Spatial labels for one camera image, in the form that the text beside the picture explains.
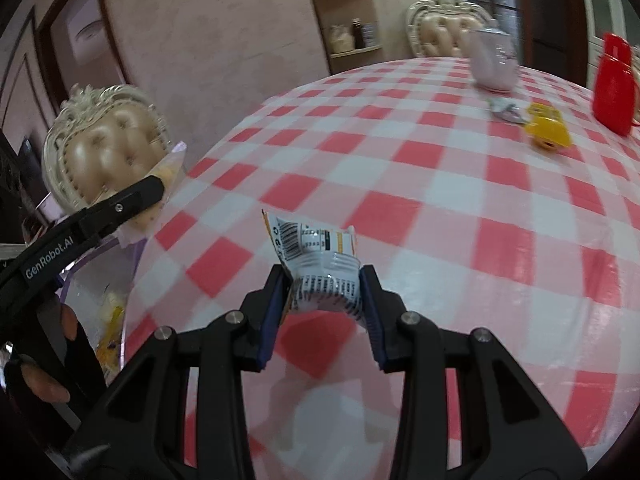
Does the left hand in black glove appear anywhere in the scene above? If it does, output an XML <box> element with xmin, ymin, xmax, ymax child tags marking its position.
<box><xmin>1</xmin><ymin>295</ymin><xmax>106</xmax><ymax>479</ymax></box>

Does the yellow bread bag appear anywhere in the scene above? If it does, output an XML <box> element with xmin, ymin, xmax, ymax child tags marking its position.
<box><xmin>96</xmin><ymin>292</ymin><xmax>125</xmax><ymax>382</ymax></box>

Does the dark bottle on shelf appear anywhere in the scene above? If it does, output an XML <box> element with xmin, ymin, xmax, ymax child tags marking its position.
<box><xmin>352</xmin><ymin>18</ymin><xmax>367</xmax><ymax>50</ymax></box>

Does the yellow snack wrapper on table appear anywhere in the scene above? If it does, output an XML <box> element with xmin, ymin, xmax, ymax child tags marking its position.
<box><xmin>524</xmin><ymin>102</ymin><xmax>572</xmax><ymax>152</ymax></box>

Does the green white wrapper near teapot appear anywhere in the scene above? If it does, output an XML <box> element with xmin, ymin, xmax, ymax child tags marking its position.
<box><xmin>488</xmin><ymin>98</ymin><xmax>527</xmax><ymax>125</ymax></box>

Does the red plastic thermos jug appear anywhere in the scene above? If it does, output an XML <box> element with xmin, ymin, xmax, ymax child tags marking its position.
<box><xmin>592</xmin><ymin>32</ymin><xmax>639</xmax><ymax>138</ymax></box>

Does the cream tufted chair at left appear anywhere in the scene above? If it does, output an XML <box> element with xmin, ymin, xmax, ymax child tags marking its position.
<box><xmin>42</xmin><ymin>84</ymin><xmax>175</xmax><ymax>214</ymax></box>

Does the dark wood glass door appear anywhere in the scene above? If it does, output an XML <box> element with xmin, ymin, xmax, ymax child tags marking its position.
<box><xmin>470</xmin><ymin>0</ymin><xmax>588</xmax><ymax>87</ymax></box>

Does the white glass door cabinet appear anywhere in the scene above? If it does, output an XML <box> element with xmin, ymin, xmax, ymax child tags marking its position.
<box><xmin>585</xmin><ymin>0</ymin><xmax>639</xmax><ymax>65</ymax></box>

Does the cream tufted chair by shelf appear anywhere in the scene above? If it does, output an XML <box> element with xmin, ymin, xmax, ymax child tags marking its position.
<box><xmin>405</xmin><ymin>0</ymin><xmax>494</xmax><ymax>58</ymax></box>

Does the wooden corner shelf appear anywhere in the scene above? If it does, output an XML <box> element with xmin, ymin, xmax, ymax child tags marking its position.
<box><xmin>312</xmin><ymin>0</ymin><xmax>384</xmax><ymax>75</ymax></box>

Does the white ceramic teapot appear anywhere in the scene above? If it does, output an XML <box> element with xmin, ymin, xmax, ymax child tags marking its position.
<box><xmin>469</xmin><ymin>18</ymin><xmax>520</xmax><ymax>93</ymax></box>

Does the clear plastic collection bag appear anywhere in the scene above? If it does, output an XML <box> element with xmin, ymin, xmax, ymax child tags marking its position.
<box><xmin>61</xmin><ymin>142</ymin><xmax>186</xmax><ymax>352</ymax></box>

